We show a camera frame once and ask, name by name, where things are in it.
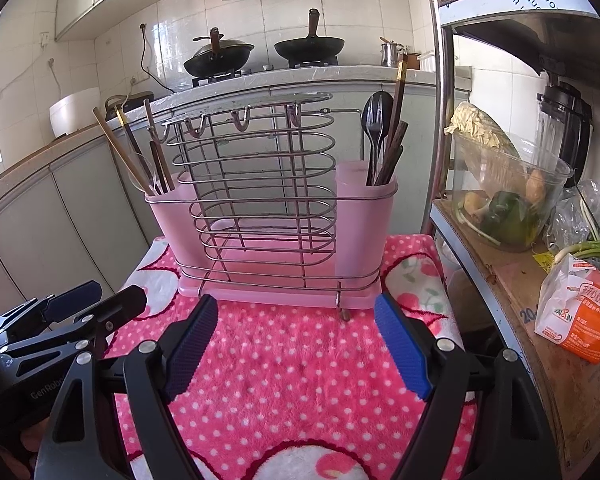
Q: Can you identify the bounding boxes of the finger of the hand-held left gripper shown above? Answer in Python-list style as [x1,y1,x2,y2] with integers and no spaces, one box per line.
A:
[2,285,148,362]
[0,280,104,342]

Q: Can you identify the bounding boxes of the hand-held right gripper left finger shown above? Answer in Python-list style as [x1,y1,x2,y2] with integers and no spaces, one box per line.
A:
[32,294,220,480]

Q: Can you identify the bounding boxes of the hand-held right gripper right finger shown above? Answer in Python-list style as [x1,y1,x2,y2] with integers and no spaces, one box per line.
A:
[374,290,565,480]

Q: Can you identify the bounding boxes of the steel wire rack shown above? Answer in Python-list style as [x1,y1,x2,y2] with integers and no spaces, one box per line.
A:
[161,91,381,322]

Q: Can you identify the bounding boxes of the grey base cabinets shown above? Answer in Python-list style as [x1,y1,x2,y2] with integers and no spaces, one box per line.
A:
[0,77,469,322]

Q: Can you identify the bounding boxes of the pink polka dot cloth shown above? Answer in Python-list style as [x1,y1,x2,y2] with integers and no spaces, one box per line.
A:
[102,234,481,480]

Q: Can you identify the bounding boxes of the brown cardboard shelf liner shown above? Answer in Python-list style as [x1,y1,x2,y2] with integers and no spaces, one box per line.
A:
[431,199,600,472]

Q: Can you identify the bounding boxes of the clear plastic spoon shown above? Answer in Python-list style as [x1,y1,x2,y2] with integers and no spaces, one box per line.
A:
[129,152,157,194]

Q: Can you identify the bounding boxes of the wooden cutting board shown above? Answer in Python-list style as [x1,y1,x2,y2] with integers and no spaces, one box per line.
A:
[0,125,102,184]

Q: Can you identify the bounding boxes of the light wooden chopstick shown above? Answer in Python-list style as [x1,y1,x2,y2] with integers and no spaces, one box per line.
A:
[92,107,154,196]

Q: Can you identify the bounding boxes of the dark chopstick with gold band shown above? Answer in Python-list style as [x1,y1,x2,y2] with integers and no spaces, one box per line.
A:
[115,108,161,195]
[379,53,409,184]

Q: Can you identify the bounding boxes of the green pepper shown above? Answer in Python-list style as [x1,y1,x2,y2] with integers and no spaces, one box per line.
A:
[479,190,542,247]

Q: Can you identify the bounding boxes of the orange and white packet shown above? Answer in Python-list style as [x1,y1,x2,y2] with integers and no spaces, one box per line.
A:
[534,255,600,366]

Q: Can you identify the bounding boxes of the white rice cooker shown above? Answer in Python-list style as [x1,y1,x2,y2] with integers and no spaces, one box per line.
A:
[49,87,104,139]

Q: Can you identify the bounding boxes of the glass bowl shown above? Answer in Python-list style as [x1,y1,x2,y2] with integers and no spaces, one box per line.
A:
[452,130,574,254]

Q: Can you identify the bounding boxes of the black induction cooker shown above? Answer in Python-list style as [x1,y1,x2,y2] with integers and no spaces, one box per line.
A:
[105,91,154,121]

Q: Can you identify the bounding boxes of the brown potato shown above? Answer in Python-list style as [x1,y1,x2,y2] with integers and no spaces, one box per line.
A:
[525,170,549,204]

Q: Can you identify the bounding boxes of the green onion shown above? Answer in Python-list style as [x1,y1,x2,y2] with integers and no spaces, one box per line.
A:
[552,240,600,282]

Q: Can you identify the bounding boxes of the black plastic spoon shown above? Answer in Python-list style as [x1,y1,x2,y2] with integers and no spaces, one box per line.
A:
[364,91,396,161]
[361,107,388,186]

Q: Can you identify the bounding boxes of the clear plastic bag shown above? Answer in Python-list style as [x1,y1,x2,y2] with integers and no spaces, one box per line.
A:
[545,180,600,257]

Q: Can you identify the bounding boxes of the napa cabbage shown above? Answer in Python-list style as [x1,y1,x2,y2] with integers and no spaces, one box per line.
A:
[444,101,524,162]

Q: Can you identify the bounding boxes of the steel shelf rack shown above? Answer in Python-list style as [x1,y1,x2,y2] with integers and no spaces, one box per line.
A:
[402,0,600,480]

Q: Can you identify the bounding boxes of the black wok with lid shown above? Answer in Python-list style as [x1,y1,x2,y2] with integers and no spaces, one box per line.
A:
[183,42,256,79]

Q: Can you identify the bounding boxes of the gas stove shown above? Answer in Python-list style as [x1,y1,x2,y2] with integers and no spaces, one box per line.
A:
[190,57,342,89]

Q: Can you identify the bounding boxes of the steel wok lid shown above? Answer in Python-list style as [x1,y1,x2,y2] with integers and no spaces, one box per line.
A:
[192,27,254,59]

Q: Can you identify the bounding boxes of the black blender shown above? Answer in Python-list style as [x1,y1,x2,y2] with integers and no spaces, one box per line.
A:
[536,72,594,181]

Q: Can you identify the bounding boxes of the steel kettle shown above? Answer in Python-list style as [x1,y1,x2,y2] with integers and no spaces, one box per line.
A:
[379,37,406,69]

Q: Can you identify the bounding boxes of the open black wok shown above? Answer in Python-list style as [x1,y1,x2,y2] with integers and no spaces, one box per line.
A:
[273,8,346,61]

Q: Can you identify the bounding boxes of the printed cardboard shelf liner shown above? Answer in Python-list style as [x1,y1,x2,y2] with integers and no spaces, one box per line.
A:
[437,0,600,29]

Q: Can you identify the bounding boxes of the white power cable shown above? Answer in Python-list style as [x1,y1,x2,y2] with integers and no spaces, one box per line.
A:
[47,57,65,97]

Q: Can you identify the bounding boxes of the black power cable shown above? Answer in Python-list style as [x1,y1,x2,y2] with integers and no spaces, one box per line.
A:
[138,22,177,94]

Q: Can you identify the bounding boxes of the wall cabinet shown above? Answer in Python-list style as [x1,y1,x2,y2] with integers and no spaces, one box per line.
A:
[55,0,149,44]

